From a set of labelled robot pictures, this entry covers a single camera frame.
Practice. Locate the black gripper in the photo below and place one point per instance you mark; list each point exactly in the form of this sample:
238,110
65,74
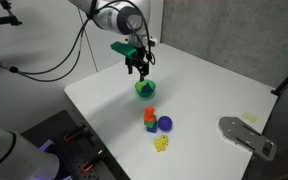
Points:
138,60

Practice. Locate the lime green block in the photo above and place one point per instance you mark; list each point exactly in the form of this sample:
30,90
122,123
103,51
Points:
140,86

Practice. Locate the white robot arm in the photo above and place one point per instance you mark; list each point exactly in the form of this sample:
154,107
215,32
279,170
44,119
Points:
117,16

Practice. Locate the small blue block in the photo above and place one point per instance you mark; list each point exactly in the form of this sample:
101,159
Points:
148,89

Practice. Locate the green bowl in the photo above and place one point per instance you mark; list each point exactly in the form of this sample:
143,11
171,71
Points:
145,94

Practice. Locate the orange toy figure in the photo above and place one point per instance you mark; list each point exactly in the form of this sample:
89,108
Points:
149,114

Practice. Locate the purple ribbed ball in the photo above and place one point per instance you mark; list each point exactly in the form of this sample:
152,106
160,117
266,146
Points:
165,123

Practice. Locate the yellow spiky toy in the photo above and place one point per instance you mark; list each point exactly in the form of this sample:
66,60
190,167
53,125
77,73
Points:
160,144

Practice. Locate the orange and black clamp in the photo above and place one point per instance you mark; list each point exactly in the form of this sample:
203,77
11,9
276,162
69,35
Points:
92,162
75,132

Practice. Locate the black robot stand platform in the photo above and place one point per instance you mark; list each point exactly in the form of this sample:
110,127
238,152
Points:
59,120

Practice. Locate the black perforated mounting board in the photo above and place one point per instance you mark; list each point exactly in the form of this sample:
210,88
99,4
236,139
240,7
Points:
72,153

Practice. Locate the blue lit light strip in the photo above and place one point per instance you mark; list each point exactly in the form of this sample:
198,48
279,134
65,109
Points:
66,177
46,145

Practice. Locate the grey metal plate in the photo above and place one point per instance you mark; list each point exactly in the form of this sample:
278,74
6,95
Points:
240,133

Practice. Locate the pale yellow sticker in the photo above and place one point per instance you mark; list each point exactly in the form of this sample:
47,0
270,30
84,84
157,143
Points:
249,117

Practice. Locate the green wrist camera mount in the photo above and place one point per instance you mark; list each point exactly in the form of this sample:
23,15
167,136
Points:
124,49

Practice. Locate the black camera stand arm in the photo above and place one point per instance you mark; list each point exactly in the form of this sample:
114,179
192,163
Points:
0,20

